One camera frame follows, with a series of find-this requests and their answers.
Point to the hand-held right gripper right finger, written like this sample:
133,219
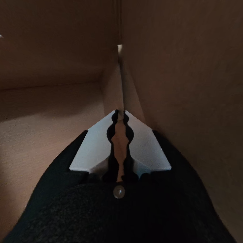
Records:
148,148

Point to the brown cardboard box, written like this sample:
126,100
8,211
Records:
57,66

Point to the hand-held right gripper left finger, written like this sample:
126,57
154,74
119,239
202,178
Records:
91,148

